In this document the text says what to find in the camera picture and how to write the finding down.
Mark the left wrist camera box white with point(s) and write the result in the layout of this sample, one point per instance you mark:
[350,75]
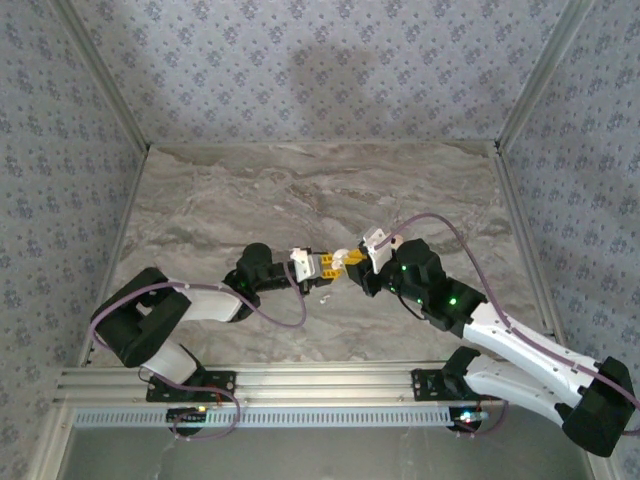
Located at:
[302,264]

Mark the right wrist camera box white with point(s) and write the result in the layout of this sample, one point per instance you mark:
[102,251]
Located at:
[376,250]

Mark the aluminium side rail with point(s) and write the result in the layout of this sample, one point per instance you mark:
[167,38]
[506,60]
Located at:
[515,200]
[129,210]

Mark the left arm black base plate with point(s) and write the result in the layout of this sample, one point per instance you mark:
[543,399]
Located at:
[227,386]

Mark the white round earbud case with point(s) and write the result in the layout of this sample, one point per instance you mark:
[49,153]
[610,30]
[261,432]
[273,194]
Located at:
[341,256]

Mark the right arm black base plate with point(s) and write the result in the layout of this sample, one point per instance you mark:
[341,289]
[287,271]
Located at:
[425,386]

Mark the black controller board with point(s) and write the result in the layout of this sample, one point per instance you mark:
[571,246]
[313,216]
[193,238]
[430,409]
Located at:
[187,416]
[465,417]

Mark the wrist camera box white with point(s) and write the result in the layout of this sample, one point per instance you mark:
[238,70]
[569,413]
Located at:
[302,264]
[376,250]

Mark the aluminium frame leg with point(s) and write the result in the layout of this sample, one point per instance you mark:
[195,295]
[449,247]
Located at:
[600,467]
[50,450]

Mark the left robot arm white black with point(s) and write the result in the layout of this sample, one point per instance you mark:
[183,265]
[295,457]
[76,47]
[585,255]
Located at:
[215,302]

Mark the aluminium extrusion rail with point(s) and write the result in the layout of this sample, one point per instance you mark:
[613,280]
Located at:
[320,385]

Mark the aluminium frame upright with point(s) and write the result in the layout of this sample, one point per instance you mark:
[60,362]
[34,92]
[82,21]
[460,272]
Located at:
[540,75]
[107,90]

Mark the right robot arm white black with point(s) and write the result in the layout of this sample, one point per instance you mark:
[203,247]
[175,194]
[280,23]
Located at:
[525,345]

